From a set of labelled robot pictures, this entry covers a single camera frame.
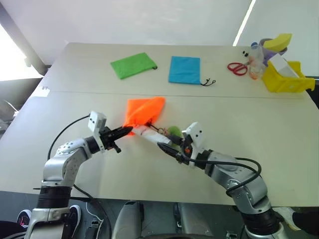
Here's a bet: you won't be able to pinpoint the white tube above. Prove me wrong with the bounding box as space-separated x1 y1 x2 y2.
131 126 173 147

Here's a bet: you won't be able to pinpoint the black cable under table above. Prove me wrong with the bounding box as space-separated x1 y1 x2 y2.
73 184 113 239

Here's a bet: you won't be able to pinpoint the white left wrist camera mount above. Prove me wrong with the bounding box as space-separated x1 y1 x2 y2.
87 111 108 152

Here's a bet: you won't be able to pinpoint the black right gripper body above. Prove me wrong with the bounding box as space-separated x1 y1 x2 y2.
175 137 193 166

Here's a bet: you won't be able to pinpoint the thin white floor cable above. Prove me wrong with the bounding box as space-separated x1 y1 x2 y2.
85 201 104 230

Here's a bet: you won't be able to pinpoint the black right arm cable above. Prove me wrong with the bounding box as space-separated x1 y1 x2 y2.
178 153 263 198

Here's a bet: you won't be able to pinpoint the black shoe white sole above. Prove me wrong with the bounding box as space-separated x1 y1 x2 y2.
65 204 82 235

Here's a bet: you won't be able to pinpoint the green fabric pouch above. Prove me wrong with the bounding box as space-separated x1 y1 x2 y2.
110 52 159 81

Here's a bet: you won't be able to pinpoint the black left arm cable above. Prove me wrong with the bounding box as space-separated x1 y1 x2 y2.
47 114 91 160

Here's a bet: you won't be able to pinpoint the red handled scissors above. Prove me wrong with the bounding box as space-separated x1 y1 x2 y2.
226 62 249 76

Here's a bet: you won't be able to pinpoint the clear plastic bottle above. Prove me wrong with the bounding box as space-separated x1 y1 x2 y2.
248 42 267 81

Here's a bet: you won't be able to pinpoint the green fluffy pom-pom keychain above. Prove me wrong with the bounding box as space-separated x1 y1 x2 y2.
166 125 184 150

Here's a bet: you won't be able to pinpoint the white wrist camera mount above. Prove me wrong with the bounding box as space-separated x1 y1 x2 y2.
182 121 206 168
87 111 108 152

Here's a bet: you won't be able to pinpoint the black shoe with red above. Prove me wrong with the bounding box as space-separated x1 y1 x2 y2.
16 209 33 229

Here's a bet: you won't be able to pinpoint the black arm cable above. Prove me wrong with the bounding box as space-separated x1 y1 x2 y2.
178 153 263 198
47 114 91 160

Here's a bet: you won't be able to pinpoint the white box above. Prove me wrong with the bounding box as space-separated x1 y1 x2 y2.
267 53 300 79

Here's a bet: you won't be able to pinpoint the yellow plastic bin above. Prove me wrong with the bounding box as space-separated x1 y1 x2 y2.
262 60 316 94

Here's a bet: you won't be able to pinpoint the grey rounded shape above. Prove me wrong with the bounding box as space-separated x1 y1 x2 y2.
112 200 146 239

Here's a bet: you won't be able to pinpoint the yellow sponge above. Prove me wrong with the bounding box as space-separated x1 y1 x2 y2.
263 33 293 52

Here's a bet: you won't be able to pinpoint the blue fabric pouch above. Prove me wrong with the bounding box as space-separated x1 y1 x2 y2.
168 55 202 86

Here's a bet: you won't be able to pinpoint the grey diagonal beam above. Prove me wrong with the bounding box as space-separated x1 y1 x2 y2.
0 3 49 77

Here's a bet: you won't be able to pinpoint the black blue-pouch drawstring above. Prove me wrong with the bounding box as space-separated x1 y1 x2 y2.
200 78 217 88

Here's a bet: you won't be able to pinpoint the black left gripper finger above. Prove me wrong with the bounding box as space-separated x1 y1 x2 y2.
113 126 134 135
113 130 133 141

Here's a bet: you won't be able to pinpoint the orange fabric pouch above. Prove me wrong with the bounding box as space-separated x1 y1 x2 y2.
123 96 166 136

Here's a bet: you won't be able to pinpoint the white table edge bracket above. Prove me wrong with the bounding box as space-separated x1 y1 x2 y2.
36 85 51 98

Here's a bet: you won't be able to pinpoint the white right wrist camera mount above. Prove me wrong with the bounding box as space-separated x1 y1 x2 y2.
182 121 206 168

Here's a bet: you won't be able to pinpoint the purple plastic container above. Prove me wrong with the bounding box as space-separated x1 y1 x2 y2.
259 37 290 67

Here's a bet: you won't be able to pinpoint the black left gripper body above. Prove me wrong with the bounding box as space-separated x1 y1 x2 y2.
99 126 122 154

